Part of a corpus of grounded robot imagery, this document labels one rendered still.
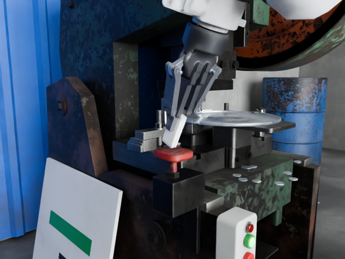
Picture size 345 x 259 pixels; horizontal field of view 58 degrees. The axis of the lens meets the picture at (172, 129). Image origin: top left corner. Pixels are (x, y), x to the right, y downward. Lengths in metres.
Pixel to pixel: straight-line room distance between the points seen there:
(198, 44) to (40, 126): 1.51
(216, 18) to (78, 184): 0.76
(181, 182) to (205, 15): 0.31
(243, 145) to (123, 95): 0.41
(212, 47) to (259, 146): 0.59
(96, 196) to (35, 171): 1.01
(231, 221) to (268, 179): 0.33
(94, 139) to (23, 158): 0.94
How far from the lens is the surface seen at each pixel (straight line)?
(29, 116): 1.91
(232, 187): 0.80
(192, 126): 0.93
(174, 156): 0.59
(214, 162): 0.87
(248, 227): 0.66
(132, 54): 1.05
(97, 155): 1.04
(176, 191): 0.61
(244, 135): 0.91
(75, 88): 1.08
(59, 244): 1.22
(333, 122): 4.31
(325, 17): 1.17
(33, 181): 1.98
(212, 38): 0.52
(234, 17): 0.52
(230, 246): 0.67
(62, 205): 1.19
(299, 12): 0.45
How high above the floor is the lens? 0.91
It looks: 10 degrees down
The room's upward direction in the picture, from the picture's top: straight up
